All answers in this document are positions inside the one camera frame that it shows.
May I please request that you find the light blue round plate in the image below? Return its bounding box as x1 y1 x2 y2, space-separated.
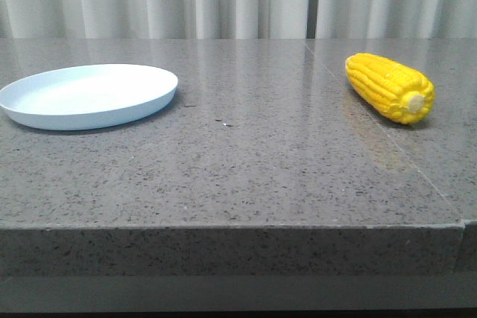
1 64 178 130

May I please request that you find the yellow corn cob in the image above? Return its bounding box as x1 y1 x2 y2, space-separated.
345 53 435 124

